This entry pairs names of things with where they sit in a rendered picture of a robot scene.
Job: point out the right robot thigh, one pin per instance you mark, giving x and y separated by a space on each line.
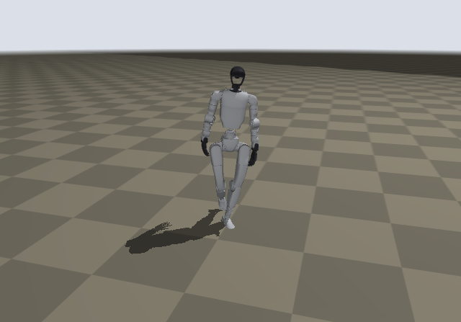
216 156

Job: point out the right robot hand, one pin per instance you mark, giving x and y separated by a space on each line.
204 146

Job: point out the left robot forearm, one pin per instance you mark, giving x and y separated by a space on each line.
254 136

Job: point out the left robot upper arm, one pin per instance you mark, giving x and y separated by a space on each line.
253 111

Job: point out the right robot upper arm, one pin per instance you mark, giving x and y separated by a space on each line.
215 97

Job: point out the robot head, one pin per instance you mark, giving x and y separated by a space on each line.
237 71

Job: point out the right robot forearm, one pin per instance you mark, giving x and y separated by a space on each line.
206 130

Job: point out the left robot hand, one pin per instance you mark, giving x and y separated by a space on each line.
253 154

